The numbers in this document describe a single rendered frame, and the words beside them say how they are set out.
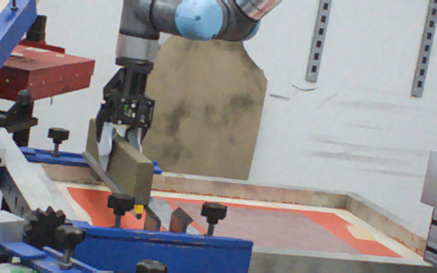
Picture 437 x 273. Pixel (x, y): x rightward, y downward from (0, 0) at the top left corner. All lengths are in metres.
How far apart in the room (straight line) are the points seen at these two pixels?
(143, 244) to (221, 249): 0.13
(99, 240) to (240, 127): 2.51
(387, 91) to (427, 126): 0.25
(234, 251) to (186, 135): 2.36
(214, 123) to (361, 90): 0.66
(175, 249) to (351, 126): 2.72
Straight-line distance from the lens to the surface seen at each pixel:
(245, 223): 2.17
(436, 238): 1.78
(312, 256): 1.87
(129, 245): 1.74
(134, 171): 1.83
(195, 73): 4.11
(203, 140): 4.13
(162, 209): 2.13
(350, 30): 4.37
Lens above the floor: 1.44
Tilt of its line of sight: 9 degrees down
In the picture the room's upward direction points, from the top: 10 degrees clockwise
